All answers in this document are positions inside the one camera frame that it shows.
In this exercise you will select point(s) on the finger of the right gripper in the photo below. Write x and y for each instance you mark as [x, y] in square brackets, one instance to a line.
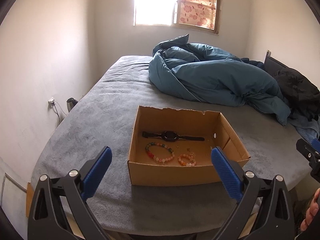
[316, 145]
[307, 151]

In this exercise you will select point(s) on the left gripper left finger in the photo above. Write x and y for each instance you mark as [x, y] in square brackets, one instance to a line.
[93, 172]

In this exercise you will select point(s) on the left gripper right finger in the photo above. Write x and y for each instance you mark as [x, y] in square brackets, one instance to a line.
[230, 173]

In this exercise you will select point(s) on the black pink smartwatch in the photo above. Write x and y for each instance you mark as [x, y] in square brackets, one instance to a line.
[170, 136]

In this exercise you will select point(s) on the right hand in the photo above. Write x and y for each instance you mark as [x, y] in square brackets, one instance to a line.
[311, 211]

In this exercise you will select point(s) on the black clothing pile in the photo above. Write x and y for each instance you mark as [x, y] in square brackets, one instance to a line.
[301, 95]

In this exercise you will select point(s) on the brown cardboard box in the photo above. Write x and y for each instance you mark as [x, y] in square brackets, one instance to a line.
[155, 162]

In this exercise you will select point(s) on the metal kettle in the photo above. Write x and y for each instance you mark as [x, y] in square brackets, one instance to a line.
[71, 103]

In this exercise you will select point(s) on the teal duvet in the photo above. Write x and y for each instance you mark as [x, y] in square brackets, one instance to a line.
[203, 73]

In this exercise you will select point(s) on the window with floral curtain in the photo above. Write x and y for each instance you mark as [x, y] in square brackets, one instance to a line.
[201, 15]

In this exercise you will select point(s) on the white wall socket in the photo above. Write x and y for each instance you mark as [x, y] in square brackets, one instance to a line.
[51, 101]

